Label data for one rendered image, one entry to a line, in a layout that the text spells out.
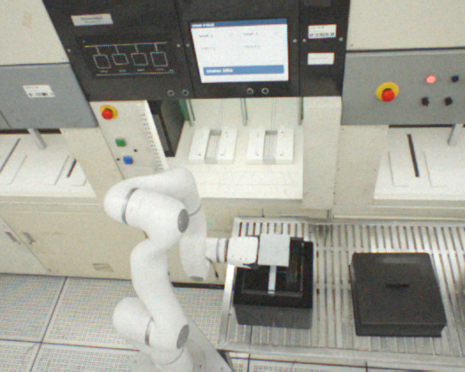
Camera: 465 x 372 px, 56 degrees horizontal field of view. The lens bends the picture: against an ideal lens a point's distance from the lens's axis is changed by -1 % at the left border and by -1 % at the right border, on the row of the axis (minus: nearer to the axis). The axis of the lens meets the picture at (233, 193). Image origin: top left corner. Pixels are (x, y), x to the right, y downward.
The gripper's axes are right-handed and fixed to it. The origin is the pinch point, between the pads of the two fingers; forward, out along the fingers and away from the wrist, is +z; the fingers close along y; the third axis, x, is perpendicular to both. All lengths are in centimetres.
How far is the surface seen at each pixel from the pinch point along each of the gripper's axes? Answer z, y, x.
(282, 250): 3.4, 0.4, 2.6
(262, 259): -3.0, 4.5, 2.6
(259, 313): -4.4, 13.7, -18.0
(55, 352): -126, 7, -106
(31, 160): -128, -61, -21
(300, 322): 9.8, 13.7, -23.9
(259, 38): -4, -39, 56
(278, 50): 1, -39, 52
